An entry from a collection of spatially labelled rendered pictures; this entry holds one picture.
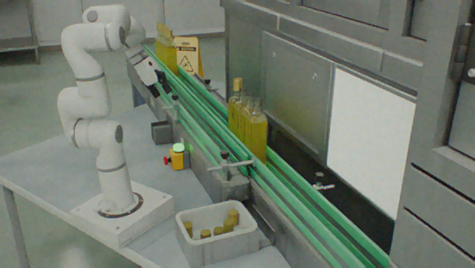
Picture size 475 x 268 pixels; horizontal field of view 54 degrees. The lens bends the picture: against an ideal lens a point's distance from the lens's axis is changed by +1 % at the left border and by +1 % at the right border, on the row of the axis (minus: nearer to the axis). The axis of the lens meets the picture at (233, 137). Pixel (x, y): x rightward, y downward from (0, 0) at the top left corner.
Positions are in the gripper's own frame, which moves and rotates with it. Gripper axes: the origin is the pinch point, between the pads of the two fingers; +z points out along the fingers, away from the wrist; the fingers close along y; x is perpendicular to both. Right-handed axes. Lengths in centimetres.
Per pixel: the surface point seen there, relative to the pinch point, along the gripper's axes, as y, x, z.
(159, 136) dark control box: 25.3, -1.0, 19.2
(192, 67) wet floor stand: 237, -194, 35
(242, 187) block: -39, 19, 35
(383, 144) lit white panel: -93, 11, 30
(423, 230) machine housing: -129, 58, 13
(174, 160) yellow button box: 1.9, 12.2, 25.1
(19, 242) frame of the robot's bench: 71, 65, 26
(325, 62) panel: -75, -6, 10
